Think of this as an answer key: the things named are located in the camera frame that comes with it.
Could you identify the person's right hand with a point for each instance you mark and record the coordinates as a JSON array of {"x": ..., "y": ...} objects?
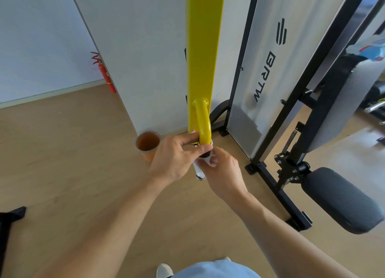
[{"x": 225, "y": 175}]

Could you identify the person's left hand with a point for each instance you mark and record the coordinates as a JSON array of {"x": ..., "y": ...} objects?
[{"x": 171, "y": 160}]

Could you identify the white wet wipe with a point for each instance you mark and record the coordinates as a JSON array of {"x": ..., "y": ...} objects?
[{"x": 196, "y": 167}]

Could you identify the yellow fitness equipment arm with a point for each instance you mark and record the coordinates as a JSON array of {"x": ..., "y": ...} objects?
[{"x": 204, "y": 46}]

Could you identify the white blue wet wipe pack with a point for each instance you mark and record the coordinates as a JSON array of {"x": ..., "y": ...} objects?
[{"x": 368, "y": 49}]

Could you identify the person's left forearm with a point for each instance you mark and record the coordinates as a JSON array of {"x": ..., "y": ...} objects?
[{"x": 105, "y": 232}]

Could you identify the person's right forearm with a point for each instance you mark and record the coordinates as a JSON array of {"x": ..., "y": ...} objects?
[{"x": 285, "y": 238}]

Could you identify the person's light blue clothing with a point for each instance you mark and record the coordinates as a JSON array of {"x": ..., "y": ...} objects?
[{"x": 213, "y": 270}]

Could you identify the orange bucket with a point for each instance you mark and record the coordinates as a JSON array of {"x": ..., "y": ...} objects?
[{"x": 147, "y": 142}]

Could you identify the white shoe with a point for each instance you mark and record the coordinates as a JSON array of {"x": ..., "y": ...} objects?
[
  {"x": 164, "y": 271},
  {"x": 226, "y": 258}
]

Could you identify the red fire extinguisher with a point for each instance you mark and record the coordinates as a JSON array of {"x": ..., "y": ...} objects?
[{"x": 106, "y": 76}]

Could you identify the black padded bench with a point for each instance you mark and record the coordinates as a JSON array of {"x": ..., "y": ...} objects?
[{"x": 340, "y": 199}]

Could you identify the yellow leg developer bar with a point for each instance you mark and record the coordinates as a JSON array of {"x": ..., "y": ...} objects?
[{"x": 374, "y": 106}]

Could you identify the black floor frame bar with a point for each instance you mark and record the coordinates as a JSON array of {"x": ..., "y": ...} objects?
[{"x": 6, "y": 223}]

